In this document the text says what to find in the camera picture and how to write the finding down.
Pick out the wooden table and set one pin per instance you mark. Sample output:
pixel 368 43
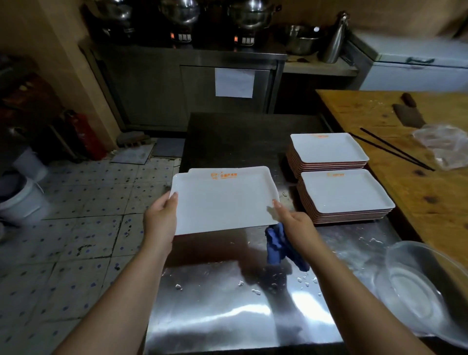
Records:
pixel 420 201

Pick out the crumpled clear plastic bag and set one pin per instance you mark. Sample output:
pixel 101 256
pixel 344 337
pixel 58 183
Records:
pixel 444 144

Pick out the steel basin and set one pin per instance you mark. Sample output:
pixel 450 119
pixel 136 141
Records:
pixel 301 42

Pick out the steel work table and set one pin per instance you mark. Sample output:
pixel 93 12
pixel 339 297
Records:
pixel 237 139

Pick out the red fire extinguisher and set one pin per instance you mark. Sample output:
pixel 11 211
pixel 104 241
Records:
pixel 89 137

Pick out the black induction cooker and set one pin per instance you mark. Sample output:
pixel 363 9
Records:
pixel 118 31
pixel 244 39
pixel 181 36

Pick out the white plastic bucket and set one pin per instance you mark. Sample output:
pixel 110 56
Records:
pixel 25 205
pixel 31 166

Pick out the clear glass bowl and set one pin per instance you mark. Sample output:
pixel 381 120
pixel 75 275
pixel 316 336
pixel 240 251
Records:
pixel 420 292

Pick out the steel jug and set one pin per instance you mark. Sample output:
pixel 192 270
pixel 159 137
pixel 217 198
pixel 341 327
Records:
pixel 334 40

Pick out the dark grey tile piece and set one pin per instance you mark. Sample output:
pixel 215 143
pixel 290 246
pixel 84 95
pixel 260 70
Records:
pixel 168 147

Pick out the person's left forearm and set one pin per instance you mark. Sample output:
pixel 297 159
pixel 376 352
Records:
pixel 117 307

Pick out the dark storage rack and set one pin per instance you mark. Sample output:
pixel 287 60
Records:
pixel 29 102

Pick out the grey brick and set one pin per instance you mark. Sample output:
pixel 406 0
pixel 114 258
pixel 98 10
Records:
pixel 133 139

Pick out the stack of white plates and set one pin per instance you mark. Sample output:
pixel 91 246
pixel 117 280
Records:
pixel 325 148
pixel 343 190

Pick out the white chest freezer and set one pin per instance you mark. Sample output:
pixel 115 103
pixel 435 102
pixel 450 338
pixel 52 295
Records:
pixel 413 76

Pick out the beige side counter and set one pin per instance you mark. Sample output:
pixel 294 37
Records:
pixel 318 68

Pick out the white paper sheet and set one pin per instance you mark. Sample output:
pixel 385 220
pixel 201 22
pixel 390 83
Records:
pixel 234 83

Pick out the person's right hand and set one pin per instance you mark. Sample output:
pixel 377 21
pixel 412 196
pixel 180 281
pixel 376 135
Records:
pixel 301 230

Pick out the person's left hand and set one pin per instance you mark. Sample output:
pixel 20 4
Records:
pixel 159 223

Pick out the loose light floor tile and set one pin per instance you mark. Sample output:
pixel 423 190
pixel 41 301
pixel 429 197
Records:
pixel 131 155

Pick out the person's right forearm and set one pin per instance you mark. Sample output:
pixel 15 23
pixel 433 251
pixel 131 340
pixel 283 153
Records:
pixel 358 303

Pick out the white rectangular plate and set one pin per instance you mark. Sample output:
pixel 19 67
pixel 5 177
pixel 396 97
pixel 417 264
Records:
pixel 223 205

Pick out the black chopstick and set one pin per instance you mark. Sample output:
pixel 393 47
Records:
pixel 396 149
pixel 387 151

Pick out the blue cloth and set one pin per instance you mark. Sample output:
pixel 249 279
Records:
pixel 278 245

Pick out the stainless steel cabinet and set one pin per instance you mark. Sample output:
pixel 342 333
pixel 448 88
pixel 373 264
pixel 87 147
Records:
pixel 146 91

